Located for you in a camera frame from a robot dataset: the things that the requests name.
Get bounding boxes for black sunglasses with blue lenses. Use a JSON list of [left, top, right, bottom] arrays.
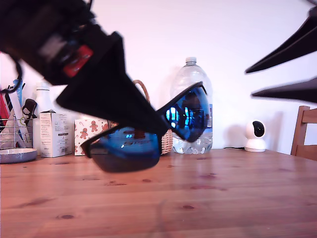
[[81, 81, 209, 174]]

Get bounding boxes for wooden chair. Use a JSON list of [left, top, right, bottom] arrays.
[[291, 106, 317, 158]]

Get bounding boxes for gingerbread print tissue box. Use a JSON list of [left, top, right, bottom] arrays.
[[74, 119, 111, 156]]

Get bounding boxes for white flask bottle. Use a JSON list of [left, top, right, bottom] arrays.
[[33, 81, 56, 156]]

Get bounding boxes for white printed carton box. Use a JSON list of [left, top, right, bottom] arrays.
[[39, 110, 74, 158]]

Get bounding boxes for black plastic clip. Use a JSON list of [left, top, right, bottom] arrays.
[[21, 98, 38, 122]]

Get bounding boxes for large clear plastic water bottle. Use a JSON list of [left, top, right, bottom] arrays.
[[170, 57, 213, 155]]

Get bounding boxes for blue paper packet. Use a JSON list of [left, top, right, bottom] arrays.
[[12, 78, 25, 107]]

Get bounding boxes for red packet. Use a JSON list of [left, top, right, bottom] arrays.
[[0, 93, 9, 119]]

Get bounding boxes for grey ceramic plate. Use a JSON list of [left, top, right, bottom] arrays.
[[0, 148, 38, 164]]

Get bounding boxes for small white round camera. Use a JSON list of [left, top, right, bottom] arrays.
[[244, 120, 267, 153]]

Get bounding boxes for woven wicker basket with handle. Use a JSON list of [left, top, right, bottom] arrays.
[[108, 79, 173, 156]]

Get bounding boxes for metal wire rack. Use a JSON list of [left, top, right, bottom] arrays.
[[0, 118, 34, 149]]

